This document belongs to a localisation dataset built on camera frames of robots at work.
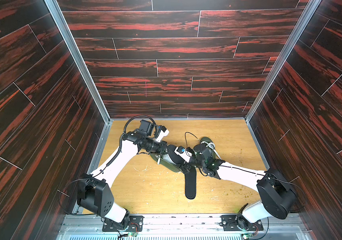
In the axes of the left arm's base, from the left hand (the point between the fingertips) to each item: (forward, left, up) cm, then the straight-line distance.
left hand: (171, 152), depth 77 cm
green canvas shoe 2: (+16, -24, -12) cm, 32 cm away
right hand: (+4, -5, -9) cm, 12 cm away
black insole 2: (-9, -11, -21) cm, 25 cm away
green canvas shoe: (+4, +6, -15) cm, 16 cm away
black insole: (-2, -1, 0) cm, 3 cm away
